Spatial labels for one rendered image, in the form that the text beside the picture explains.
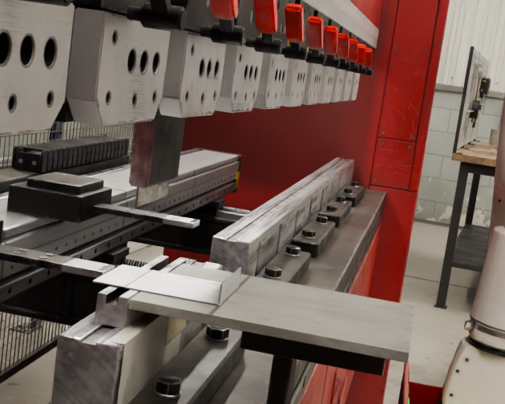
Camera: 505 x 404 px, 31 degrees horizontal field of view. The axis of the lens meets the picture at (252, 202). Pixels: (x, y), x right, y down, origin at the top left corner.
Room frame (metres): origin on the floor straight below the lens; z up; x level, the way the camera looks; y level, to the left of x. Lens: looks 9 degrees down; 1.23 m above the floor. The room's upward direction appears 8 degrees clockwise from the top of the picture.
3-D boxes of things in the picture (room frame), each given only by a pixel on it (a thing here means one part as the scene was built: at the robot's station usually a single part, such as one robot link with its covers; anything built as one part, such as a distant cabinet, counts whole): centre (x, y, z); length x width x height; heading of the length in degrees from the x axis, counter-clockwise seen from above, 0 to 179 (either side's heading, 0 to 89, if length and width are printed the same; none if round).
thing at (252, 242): (2.15, -0.13, 0.92); 1.67 x 0.06 x 0.10; 169
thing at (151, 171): (0.91, 0.10, 1.13); 0.10 x 0.02 x 0.10; 169
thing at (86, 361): (0.96, 0.09, 0.92); 0.39 x 0.06 x 0.10; 169
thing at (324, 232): (1.89, -0.14, 0.89); 0.30 x 0.05 x 0.03; 169
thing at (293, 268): (1.49, -0.07, 0.89); 0.30 x 0.05 x 0.03; 169
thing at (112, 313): (0.92, 0.10, 0.99); 0.20 x 0.03 x 0.03; 169
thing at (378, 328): (0.88, -0.04, 1.00); 0.26 x 0.18 x 0.01; 79
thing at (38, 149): (1.74, 0.35, 1.02); 0.44 x 0.06 x 0.04; 169
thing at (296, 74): (1.47, -0.01, 1.26); 0.15 x 0.09 x 0.17; 169
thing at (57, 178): (1.27, 0.20, 1.01); 0.26 x 0.12 x 0.05; 79
